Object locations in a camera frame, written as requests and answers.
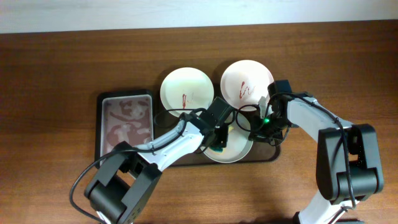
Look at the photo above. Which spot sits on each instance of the metal tray with soapy water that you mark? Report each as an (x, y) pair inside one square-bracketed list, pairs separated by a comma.
[(125, 115)]

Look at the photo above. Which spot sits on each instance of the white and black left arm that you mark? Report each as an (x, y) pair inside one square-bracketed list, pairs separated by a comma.
[(128, 175)]

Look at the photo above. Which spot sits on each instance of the dark brown serving tray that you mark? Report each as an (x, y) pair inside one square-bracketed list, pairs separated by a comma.
[(260, 152)]

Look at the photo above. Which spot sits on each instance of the green and yellow scrub sponge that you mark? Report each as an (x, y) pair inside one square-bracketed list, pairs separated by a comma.
[(219, 150)]

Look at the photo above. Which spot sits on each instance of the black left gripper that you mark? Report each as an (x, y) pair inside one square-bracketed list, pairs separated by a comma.
[(221, 137)]

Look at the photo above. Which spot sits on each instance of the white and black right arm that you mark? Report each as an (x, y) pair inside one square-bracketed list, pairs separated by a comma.
[(348, 162)]

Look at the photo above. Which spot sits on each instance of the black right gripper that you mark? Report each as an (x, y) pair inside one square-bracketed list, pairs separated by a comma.
[(259, 131)]

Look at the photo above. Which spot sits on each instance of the cream plate with red stain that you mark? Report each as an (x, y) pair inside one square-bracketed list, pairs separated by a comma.
[(186, 88)]

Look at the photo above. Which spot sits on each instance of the pale blue plate with stain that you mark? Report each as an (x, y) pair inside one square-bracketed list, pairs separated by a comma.
[(237, 148)]

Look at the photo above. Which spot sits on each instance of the pinkish plate with red stain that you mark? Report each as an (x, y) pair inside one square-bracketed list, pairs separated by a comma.
[(245, 82)]

